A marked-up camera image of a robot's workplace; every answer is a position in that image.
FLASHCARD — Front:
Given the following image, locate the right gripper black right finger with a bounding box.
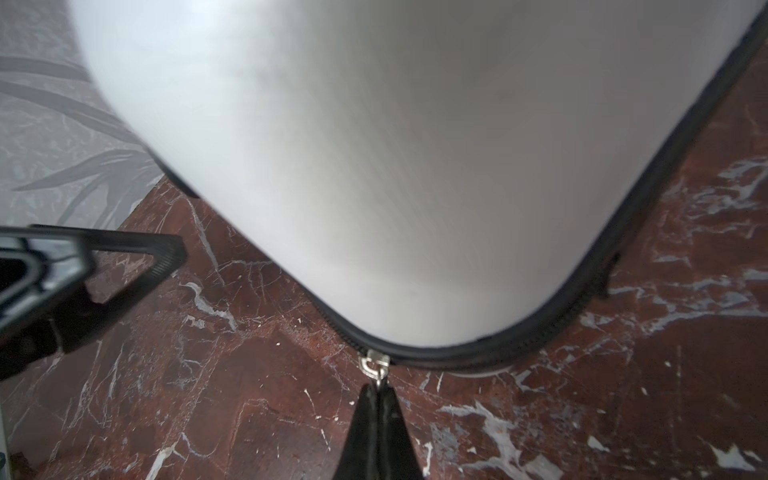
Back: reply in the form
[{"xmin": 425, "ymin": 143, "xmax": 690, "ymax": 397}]
[{"xmin": 377, "ymin": 383, "xmax": 424, "ymax": 480}]

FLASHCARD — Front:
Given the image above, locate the white hard-shell suitcase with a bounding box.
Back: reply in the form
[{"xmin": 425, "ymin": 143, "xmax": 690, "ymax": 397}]
[{"xmin": 68, "ymin": 1, "xmax": 767, "ymax": 374}]

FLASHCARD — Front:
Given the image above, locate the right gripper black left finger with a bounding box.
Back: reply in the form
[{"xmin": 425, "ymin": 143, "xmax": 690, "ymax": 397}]
[{"xmin": 333, "ymin": 384, "xmax": 379, "ymax": 480}]

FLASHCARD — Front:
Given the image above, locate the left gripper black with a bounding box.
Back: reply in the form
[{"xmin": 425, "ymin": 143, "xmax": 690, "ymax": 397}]
[{"xmin": 1, "ymin": 225, "xmax": 187, "ymax": 380}]

